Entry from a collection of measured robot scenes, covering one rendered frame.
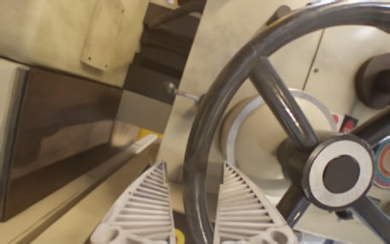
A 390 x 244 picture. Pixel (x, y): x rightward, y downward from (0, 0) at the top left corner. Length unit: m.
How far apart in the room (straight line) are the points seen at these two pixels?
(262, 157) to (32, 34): 0.69
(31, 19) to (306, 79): 0.78
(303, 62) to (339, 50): 0.10
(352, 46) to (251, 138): 0.39
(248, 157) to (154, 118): 0.86
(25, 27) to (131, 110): 0.66
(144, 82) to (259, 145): 0.92
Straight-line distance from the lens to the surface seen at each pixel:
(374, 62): 0.58
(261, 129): 0.28
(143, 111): 1.09
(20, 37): 0.68
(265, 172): 0.30
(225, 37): 0.42
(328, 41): 0.53
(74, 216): 0.60
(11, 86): 0.69
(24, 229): 0.83
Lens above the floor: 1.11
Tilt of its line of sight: 2 degrees up
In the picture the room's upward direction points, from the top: 108 degrees clockwise
